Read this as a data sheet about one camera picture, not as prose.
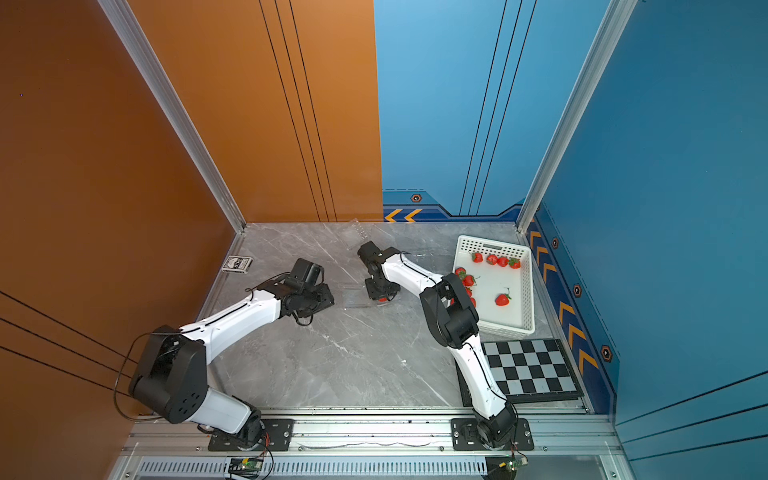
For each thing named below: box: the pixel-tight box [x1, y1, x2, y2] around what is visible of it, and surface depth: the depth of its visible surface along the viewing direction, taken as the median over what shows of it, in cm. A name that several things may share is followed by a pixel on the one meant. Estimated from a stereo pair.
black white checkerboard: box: [456, 338, 584, 407], surface depth 82 cm
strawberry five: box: [495, 294, 512, 307], surface depth 98 cm
